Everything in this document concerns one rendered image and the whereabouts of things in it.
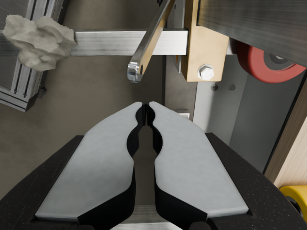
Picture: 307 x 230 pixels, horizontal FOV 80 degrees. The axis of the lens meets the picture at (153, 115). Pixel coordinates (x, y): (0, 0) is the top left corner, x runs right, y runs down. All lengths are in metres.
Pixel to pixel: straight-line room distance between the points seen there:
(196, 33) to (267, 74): 0.10
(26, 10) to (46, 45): 0.77
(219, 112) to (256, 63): 0.38
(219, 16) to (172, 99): 0.31
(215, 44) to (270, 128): 0.30
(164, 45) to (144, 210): 0.25
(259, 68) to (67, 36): 0.23
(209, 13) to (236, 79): 0.39
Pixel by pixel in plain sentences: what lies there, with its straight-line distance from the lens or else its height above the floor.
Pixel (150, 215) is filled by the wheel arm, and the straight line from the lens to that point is 0.32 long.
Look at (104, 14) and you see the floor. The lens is 1.14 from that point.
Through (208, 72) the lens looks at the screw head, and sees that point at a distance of 0.25.
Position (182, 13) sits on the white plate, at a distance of 0.32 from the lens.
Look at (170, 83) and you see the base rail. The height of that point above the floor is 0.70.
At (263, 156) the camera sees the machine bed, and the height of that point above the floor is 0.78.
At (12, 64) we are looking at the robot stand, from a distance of 1.14.
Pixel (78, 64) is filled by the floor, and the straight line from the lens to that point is 1.23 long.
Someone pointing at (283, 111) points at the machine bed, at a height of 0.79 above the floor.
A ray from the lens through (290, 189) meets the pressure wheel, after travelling 0.40.
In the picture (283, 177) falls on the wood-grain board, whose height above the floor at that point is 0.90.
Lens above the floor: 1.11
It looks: 59 degrees down
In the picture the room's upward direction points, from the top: 177 degrees clockwise
